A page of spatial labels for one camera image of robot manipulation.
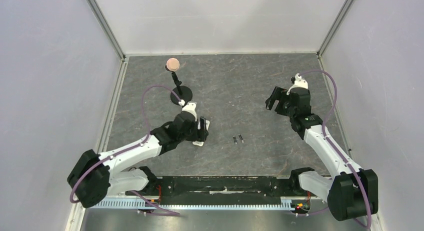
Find beige remote control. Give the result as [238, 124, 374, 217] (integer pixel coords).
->
[192, 117, 210, 147]

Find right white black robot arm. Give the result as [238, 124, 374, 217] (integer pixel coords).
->
[265, 86, 379, 221]

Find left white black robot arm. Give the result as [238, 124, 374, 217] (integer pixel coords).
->
[67, 111, 211, 208]

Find black stand with pink ball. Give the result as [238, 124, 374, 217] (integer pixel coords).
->
[165, 57, 193, 105]

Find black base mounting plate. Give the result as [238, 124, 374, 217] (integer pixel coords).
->
[137, 166, 315, 205]

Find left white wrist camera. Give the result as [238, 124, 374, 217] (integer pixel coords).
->
[181, 101, 197, 117]

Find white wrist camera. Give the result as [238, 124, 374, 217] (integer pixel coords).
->
[286, 73, 309, 95]
[181, 101, 197, 117]

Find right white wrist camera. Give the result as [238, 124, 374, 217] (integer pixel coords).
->
[286, 73, 309, 95]

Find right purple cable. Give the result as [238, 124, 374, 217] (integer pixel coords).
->
[298, 69, 373, 230]

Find purple cable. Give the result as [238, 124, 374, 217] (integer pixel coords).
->
[69, 85, 186, 204]
[298, 69, 373, 230]

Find white slotted cable duct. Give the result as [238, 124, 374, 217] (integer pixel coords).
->
[91, 197, 295, 211]

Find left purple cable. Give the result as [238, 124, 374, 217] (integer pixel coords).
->
[69, 85, 186, 204]

